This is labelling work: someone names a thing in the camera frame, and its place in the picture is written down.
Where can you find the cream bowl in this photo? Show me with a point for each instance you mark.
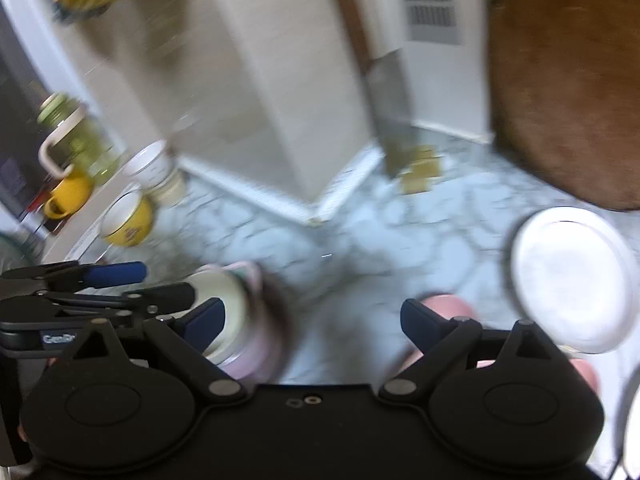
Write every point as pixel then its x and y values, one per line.
pixel 227 305

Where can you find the glass jar green lid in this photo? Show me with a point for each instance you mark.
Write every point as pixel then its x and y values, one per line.
pixel 90 145

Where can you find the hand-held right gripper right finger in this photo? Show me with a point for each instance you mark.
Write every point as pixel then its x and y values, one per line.
pixel 422 322

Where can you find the round wooden cutting board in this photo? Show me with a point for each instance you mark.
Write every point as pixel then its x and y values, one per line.
pixel 570 85

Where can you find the pink pot with steel lining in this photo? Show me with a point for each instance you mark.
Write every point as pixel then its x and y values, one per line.
pixel 260 355

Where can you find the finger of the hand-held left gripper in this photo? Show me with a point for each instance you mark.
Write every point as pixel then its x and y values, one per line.
pixel 160 297
pixel 115 274

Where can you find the translucent yellow block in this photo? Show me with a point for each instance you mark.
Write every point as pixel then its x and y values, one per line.
pixel 417 180
pixel 429 157

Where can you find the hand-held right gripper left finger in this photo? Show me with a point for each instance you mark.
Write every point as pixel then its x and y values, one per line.
pixel 202 320

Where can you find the large white plate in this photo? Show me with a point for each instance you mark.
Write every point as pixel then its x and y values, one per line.
pixel 570 280

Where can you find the small white plate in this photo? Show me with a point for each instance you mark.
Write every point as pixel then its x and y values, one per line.
pixel 632 420

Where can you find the yellow mug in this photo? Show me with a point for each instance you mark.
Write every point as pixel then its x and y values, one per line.
pixel 70 192

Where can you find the wide grey vent plate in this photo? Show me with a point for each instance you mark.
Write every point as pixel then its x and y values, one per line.
pixel 430 5

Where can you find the yellow bowl white inside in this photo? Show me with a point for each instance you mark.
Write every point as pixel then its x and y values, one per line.
pixel 130 230

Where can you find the white dotted cup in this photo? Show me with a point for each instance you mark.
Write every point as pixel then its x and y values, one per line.
pixel 150 167

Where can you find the white perforated trim strip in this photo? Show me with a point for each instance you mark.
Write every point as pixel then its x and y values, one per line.
pixel 345 185

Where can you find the pink bear-shaped plate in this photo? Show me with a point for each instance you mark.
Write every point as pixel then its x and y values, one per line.
pixel 450 305

